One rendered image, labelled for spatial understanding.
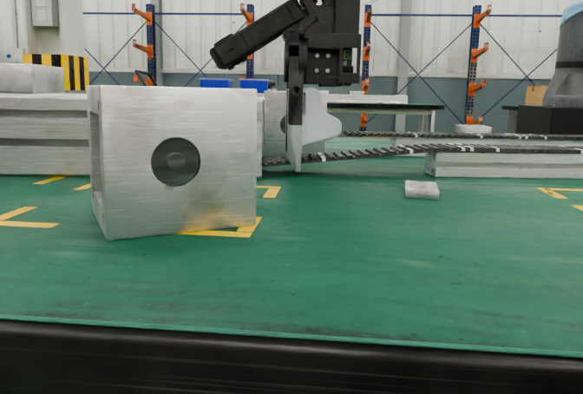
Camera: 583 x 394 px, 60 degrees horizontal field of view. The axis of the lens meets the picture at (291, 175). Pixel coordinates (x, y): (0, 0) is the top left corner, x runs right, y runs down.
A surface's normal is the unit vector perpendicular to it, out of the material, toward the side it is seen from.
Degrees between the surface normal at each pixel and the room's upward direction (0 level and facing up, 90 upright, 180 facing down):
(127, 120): 90
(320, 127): 80
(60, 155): 90
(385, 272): 0
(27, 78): 90
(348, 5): 90
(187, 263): 0
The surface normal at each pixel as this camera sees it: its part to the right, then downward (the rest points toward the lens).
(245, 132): 0.45, 0.15
